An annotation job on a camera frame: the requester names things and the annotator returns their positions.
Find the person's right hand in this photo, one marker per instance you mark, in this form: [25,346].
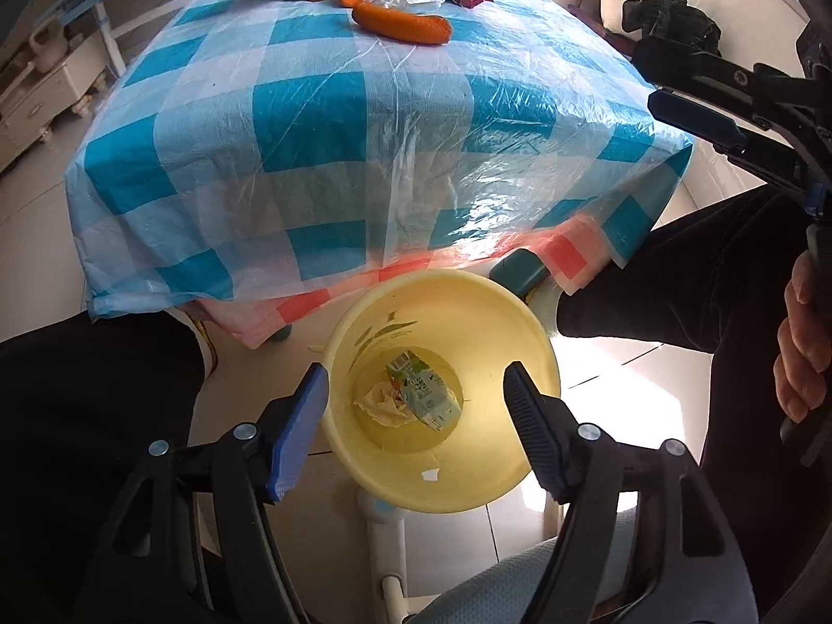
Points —
[803,345]

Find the pink kettlebell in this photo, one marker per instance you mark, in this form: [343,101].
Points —
[48,44]

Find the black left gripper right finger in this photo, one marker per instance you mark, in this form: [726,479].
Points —
[545,426]

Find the grey-blue chair seat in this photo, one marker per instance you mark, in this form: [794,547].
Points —
[502,593]

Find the white chair base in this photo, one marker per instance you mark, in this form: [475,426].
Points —
[387,542]

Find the blue checkered plastic tablecloth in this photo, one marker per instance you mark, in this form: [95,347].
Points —
[262,149]

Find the crumpled tissue in bin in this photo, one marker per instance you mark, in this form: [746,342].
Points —
[384,405]

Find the yellow plastic trash bin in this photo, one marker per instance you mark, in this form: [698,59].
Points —
[470,335]

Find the person's black trouser leg left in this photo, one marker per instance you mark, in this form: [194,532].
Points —
[82,400]

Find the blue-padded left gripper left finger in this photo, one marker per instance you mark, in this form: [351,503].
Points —
[288,426]

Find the white plastic bag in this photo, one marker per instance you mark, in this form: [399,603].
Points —
[411,6]

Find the black folding chair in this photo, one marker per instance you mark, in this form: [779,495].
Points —
[673,20]

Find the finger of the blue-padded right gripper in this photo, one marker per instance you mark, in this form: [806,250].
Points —
[695,119]

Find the green milk carton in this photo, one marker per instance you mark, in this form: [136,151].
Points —
[431,399]

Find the red checkered under tablecloth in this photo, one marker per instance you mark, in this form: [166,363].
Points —
[574,252]

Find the white tv cabinet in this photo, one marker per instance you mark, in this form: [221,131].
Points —
[32,100]

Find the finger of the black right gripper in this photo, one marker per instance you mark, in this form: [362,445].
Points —
[671,64]

